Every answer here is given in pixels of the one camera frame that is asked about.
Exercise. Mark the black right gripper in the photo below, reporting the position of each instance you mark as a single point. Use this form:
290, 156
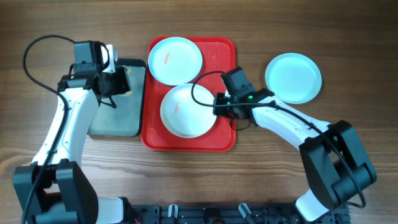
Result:
219, 111

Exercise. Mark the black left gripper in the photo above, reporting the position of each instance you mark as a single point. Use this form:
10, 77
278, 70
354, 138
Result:
124, 86

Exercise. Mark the white plate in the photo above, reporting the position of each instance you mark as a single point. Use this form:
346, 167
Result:
184, 113

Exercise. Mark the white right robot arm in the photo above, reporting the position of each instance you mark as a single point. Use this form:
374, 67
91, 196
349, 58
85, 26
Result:
336, 164

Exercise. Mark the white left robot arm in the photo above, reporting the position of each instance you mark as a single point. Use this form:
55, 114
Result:
54, 189

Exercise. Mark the black metal-lined tray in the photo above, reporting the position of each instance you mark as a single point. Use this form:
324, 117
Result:
125, 119

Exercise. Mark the red plastic tray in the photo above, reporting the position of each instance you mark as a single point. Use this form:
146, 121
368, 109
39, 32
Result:
218, 53

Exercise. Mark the light blue plate with stain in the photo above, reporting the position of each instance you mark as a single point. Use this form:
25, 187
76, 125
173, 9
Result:
175, 61

